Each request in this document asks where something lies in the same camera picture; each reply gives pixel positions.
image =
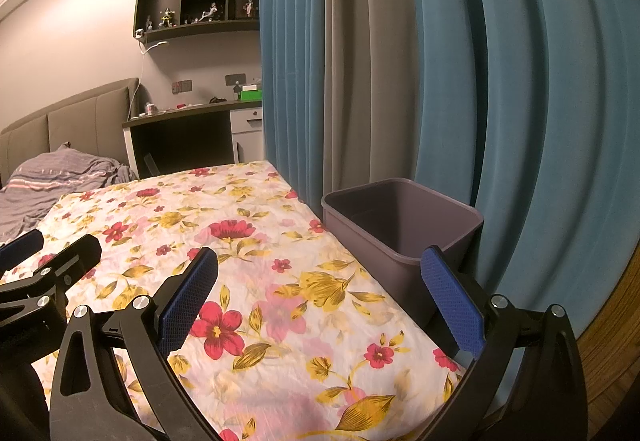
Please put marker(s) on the small dark desk figure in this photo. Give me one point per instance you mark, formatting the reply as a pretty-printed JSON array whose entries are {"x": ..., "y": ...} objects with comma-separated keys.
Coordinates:
[{"x": 236, "y": 88}]

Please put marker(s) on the green box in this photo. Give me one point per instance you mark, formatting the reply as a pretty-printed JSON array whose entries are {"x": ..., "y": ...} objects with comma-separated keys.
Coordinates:
[{"x": 251, "y": 95}]

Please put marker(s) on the grey padded headboard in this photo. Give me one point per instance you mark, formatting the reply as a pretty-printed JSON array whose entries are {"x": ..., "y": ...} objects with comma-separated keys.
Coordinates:
[{"x": 80, "y": 116}]

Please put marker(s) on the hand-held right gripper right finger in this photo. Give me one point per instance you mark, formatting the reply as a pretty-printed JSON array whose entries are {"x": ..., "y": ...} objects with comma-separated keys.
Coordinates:
[{"x": 452, "y": 301}]

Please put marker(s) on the floral bed sheet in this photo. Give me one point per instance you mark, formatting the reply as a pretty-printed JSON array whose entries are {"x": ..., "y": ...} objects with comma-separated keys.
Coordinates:
[{"x": 280, "y": 281}]

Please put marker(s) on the dark top desk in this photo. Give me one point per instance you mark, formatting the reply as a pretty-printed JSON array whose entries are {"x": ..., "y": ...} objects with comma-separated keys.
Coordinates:
[{"x": 175, "y": 113}]

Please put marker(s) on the row of small figurines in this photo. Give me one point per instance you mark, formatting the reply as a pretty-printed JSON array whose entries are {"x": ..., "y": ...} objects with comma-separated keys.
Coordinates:
[{"x": 210, "y": 13}]

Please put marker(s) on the white drawer cabinet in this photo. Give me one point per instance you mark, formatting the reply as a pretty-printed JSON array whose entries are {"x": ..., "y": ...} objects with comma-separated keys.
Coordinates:
[{"x": 247, "y": 133}]

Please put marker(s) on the wall socket panel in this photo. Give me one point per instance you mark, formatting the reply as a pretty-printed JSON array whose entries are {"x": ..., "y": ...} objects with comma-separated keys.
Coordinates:
[
  {"x": 235, "y": 79},
  {"x": 181, "y": 86}
]

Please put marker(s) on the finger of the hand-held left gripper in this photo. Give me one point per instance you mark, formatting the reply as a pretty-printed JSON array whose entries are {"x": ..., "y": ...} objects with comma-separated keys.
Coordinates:
[
  {"x": 22, "y": 246},
  {"x": 75, "y": 256}
]

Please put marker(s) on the grey curtain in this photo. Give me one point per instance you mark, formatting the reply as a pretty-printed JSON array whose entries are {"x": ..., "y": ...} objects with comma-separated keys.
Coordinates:
[{"x": 370, "y": 71}]

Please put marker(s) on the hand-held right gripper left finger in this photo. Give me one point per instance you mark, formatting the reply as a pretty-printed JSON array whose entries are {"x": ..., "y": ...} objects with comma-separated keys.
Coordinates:
[{"x": 187, "y": 301}]

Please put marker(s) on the grey striped blanket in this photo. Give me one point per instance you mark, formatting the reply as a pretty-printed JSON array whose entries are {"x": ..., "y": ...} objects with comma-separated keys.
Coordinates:
[{"x": 50, "y": 181}]

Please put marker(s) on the grey purple plastic bin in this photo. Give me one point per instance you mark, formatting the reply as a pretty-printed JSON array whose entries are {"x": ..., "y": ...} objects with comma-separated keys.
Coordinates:
[{"x": 365, "y": 241}]

